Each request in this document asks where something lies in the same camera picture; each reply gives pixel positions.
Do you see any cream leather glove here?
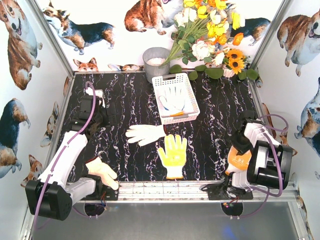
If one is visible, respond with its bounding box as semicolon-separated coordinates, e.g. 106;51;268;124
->
85;157;119;191

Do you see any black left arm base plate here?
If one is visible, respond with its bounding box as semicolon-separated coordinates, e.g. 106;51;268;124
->
81;184;119;201

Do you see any aluminium front rail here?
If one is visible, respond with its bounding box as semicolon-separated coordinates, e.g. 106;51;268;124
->
28;181;300;203

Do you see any white plastic storage basket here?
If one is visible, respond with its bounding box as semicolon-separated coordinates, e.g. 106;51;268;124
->
152;73;200;125

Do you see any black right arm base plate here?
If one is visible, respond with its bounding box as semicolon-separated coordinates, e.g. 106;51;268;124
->
200;183;254;200

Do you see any artificial flower bouquet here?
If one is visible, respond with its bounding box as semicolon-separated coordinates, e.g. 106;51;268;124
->
162;0;269;81

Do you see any grey metal bucket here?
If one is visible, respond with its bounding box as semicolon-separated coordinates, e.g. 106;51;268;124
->
142;47;170;83

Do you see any yellow dotted glove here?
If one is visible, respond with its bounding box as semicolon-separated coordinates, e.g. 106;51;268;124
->
157;134;188;180

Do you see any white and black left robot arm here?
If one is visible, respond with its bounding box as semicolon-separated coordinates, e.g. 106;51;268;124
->
25;90;119;221

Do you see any orange dotted glove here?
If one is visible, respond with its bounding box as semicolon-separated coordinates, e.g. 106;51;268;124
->
225;146;252;176

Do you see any plain white cotton glove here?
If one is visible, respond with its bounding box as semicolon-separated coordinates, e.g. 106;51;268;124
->
125;124;166;147

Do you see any blue dotted white glove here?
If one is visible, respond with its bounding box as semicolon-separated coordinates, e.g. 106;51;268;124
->
158;86;185;117

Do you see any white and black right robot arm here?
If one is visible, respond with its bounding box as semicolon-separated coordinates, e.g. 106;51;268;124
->
225;110;293;197

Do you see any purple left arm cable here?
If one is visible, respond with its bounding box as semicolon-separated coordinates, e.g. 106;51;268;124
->
33;81;97;230

